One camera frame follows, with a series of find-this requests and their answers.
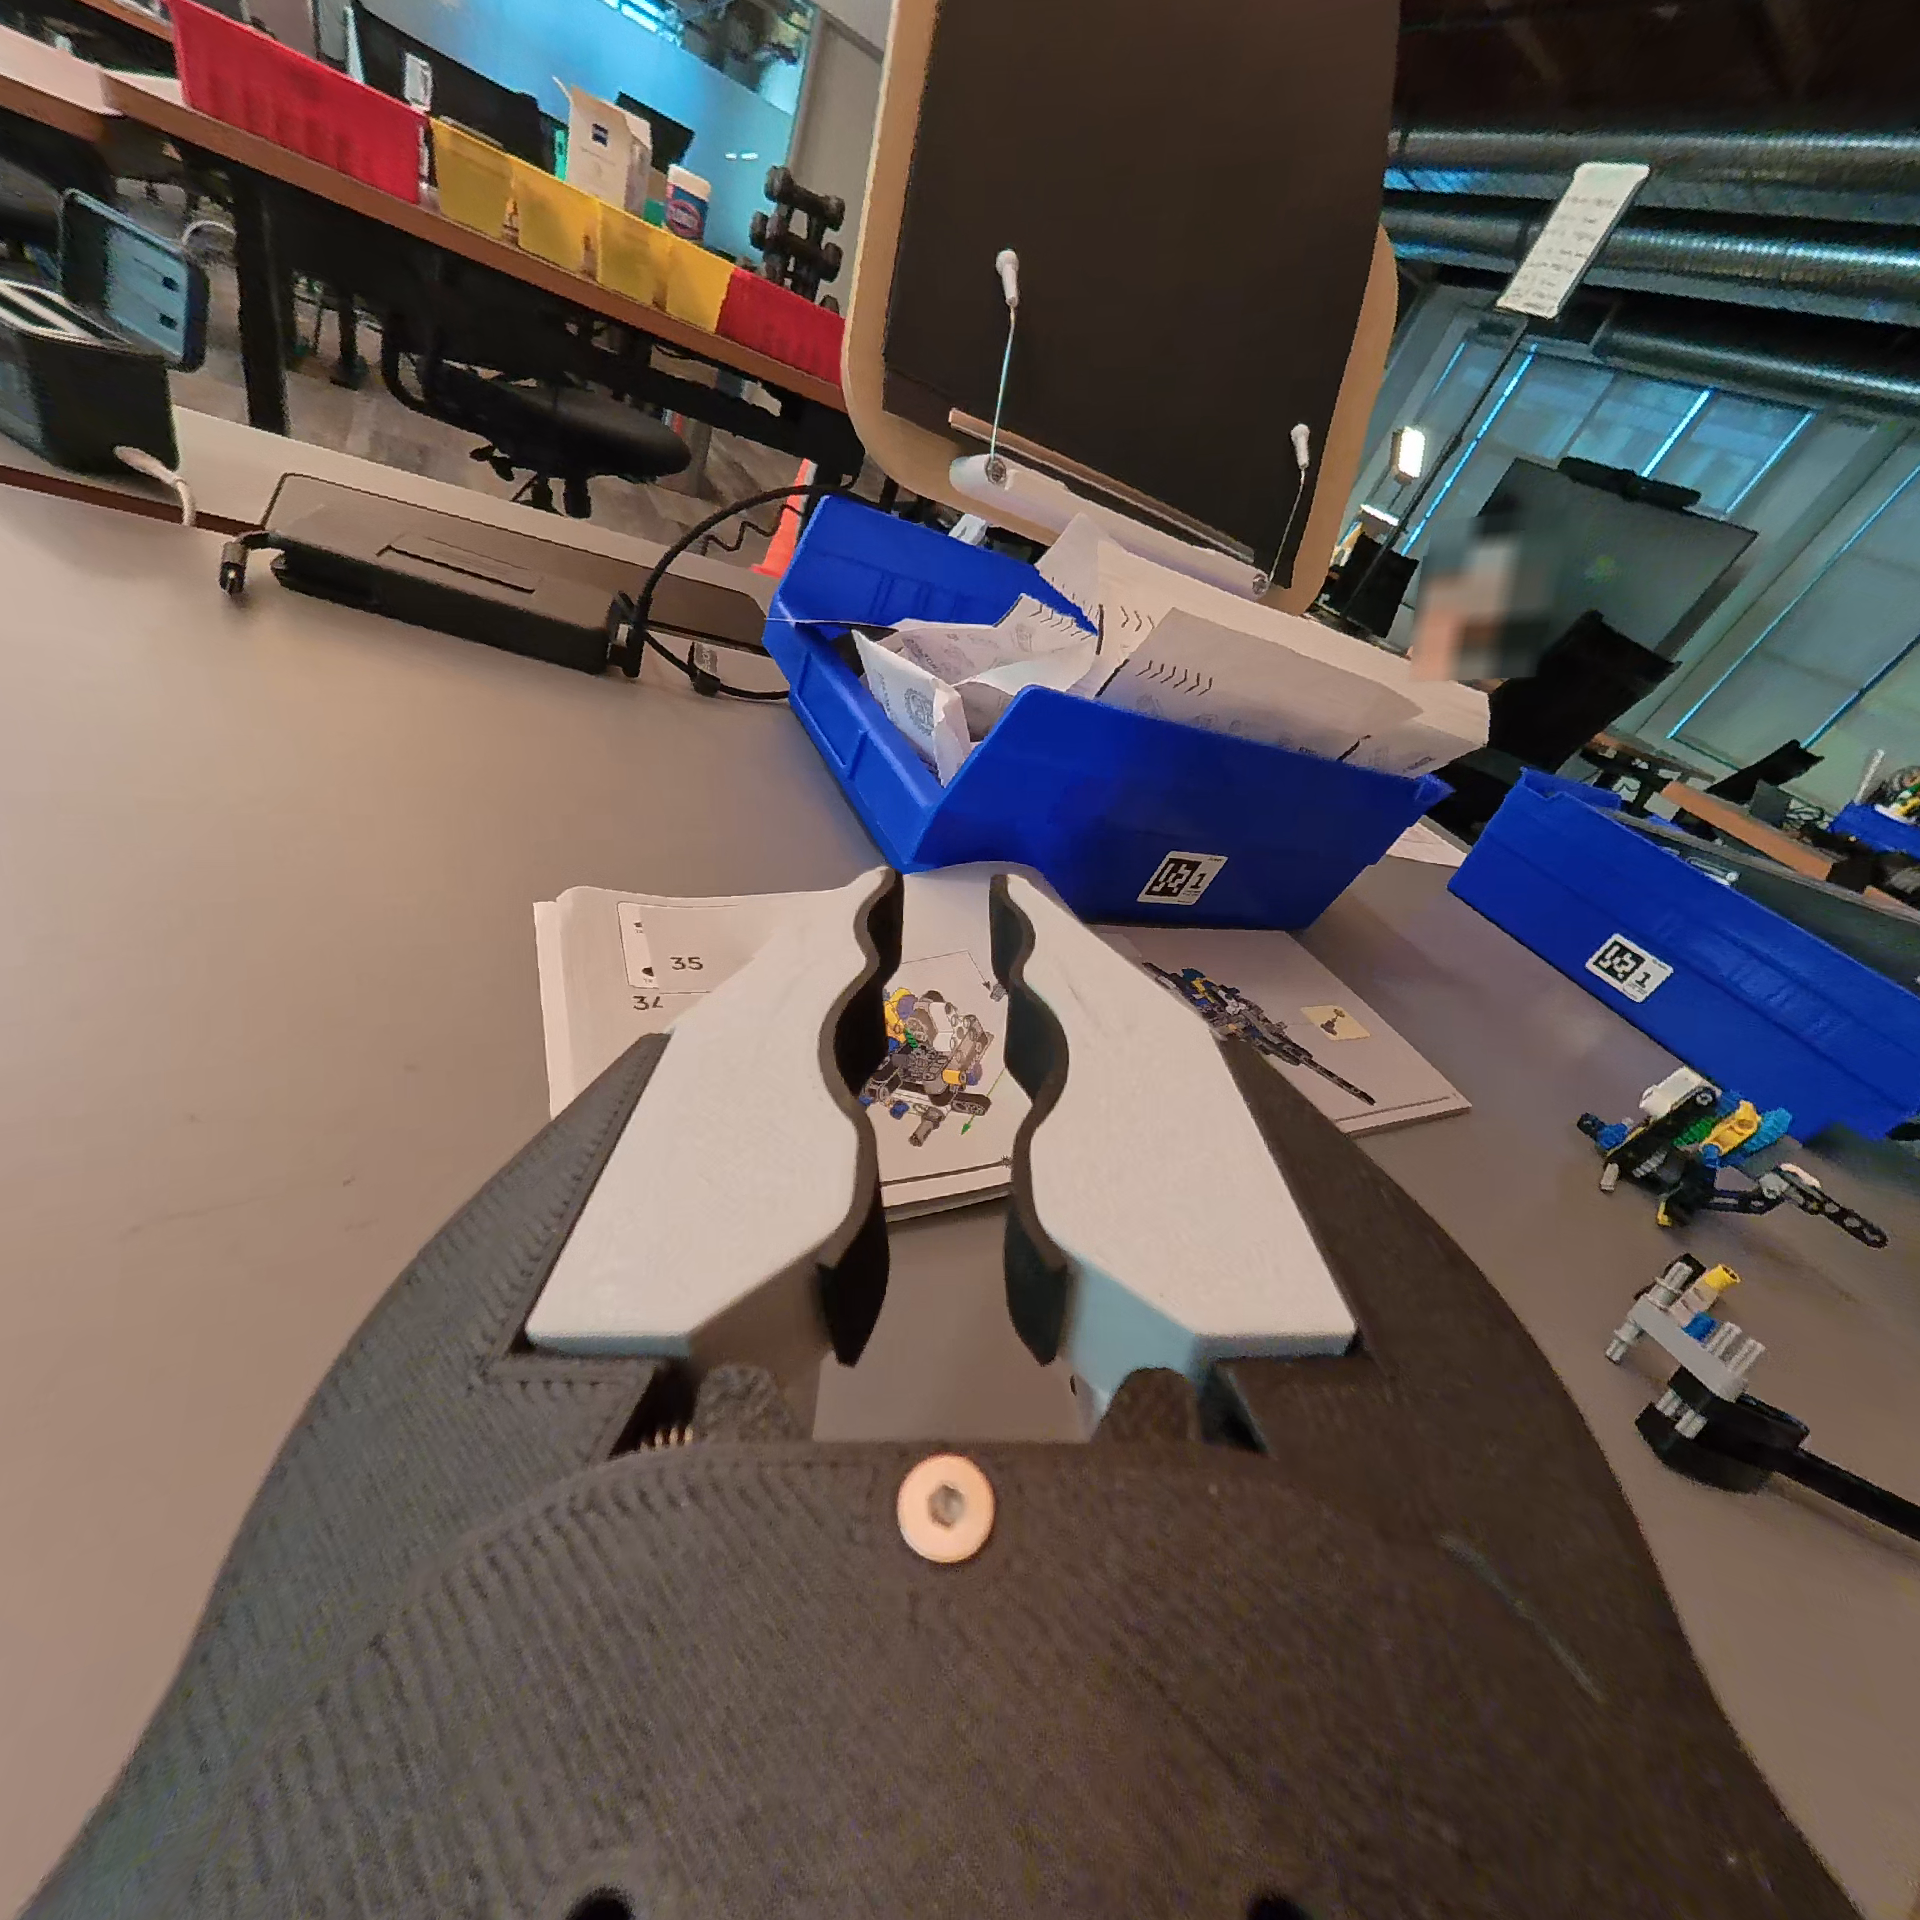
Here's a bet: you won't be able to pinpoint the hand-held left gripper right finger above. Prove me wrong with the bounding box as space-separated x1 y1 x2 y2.
987 874 1361 1419

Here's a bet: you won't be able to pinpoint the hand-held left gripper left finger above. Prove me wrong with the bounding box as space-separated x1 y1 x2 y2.
526 867 905 1368

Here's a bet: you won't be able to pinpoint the lego instruction booklet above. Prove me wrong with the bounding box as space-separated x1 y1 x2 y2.
535 885 1473 1216

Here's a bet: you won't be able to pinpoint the blue yellow lego gear assembly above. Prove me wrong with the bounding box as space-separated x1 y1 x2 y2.
1576 1067 1888 1251

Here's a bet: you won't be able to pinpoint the grey lego beam assembly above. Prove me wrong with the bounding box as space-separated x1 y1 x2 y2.
1606 1257 1766 1403

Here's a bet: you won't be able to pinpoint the blue bin with paper bags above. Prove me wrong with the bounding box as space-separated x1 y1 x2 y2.
761 496 1454 928

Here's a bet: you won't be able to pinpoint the pile of white paper bags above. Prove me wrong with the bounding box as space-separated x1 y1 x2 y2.
852 517 1495 790

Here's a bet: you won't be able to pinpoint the orange traffic cone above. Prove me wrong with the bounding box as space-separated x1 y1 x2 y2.
755 457 819 586

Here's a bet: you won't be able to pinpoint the blue bin with black box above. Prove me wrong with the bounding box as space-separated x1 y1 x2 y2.
1448 769 1920 1146

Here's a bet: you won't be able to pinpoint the white hanging tube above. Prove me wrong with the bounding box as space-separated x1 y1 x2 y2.
948 248 1319 602

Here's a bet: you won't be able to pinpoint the black office chair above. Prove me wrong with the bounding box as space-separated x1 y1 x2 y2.
383 322 695 520

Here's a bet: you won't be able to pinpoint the black tv screen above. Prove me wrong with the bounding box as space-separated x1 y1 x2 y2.
1478 457 1760 707

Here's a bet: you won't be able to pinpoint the small red bin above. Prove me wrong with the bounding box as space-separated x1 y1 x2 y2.
719 267 849 385

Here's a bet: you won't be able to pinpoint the yellow bin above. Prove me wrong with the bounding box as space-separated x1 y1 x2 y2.
430 119 519 242
662 239 740 333
596 199 672 303
511 153 606 275

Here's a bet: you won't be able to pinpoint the black dumbbell rack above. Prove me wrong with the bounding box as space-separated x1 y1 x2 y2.
746 166 849 313

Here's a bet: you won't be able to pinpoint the long wooden table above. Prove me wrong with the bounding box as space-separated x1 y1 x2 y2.
0 66 849 438

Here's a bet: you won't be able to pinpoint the black box device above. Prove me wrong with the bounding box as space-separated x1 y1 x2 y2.
0 278 183 481

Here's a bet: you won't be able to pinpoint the hanging paper sign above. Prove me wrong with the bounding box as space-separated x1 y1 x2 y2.
1495 163 1654 321

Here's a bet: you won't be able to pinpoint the white box with blue logo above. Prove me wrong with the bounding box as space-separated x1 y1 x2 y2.
551 78 656 219

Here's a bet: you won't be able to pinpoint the dark drawer cabinet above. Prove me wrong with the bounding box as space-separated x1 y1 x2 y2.
60 190 214 375

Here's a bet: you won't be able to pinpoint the large red bin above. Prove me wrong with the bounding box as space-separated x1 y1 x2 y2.
167 0 433 206

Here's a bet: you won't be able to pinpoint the black cable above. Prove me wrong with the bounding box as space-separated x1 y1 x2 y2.
609 487 819 704

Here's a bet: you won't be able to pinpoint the black screen with wooden frame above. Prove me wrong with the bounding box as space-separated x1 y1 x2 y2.
844 0 1402 615

